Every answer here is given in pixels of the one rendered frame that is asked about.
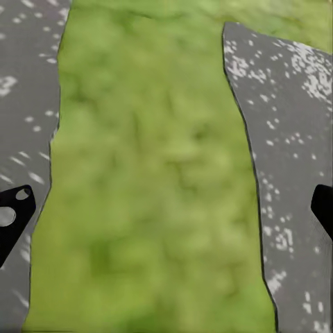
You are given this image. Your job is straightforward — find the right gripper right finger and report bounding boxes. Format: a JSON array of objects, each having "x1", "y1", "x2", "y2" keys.
[{"x1": 311, "y1": 185, "x2": 333, "y2": 241}]

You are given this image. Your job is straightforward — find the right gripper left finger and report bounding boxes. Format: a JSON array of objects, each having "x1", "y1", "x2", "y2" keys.
[{"x1": 0, "y1": 185, "x2": 36, "y2": 267}]

